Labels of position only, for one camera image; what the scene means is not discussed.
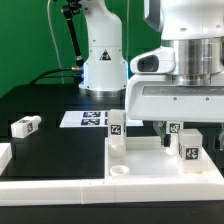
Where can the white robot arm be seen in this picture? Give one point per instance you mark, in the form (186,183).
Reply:
(181,81)

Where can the white marker plate with tags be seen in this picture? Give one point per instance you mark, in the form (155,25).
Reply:
(96,118)

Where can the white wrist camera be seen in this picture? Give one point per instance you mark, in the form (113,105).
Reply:
(160,61)

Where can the white U-shaped fence wall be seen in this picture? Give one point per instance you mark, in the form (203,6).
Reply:
(111,190)

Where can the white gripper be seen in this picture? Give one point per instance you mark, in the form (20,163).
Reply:
(155,98)

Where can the white square table top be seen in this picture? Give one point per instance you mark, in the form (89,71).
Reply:
(146,157)

